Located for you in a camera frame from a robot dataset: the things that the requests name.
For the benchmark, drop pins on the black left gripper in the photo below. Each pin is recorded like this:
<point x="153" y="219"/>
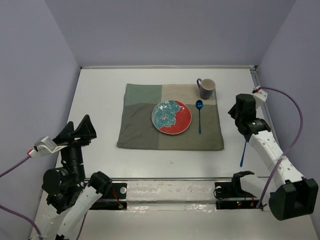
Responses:
<point x="86" y="129"/>

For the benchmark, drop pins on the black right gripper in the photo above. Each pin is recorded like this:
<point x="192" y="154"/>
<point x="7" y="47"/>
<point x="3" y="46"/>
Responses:
<point x="232" y="112"/>

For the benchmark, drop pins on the blue plastic fork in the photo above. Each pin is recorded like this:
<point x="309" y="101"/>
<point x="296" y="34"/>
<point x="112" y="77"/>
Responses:
<point x="243" y="155"/>

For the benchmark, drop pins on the blue metallic spoon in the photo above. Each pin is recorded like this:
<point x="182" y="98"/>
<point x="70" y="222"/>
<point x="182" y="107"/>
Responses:
<point x="199" y="106"/>

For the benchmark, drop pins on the purple ceramic mug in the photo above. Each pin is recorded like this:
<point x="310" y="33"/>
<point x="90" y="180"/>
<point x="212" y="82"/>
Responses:
<point x="207" y="88"/>

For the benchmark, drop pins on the red floral plate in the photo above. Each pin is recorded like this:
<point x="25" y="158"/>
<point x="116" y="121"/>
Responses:
<point x="171" y="117"/>

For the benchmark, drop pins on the green patchwork cloth placemat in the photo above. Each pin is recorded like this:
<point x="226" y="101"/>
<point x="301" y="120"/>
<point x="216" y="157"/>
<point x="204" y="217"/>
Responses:
<point x="138" y="132"/>

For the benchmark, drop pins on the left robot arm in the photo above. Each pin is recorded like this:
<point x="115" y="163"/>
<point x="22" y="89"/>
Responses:
<point x="68" y="196"/>

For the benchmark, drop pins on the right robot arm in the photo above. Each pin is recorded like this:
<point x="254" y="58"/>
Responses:
<point x="287" y="193"/>

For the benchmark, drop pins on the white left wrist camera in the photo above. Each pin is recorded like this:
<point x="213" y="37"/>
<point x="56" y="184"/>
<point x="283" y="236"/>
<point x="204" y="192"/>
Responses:
<point x="44" y="146"/>

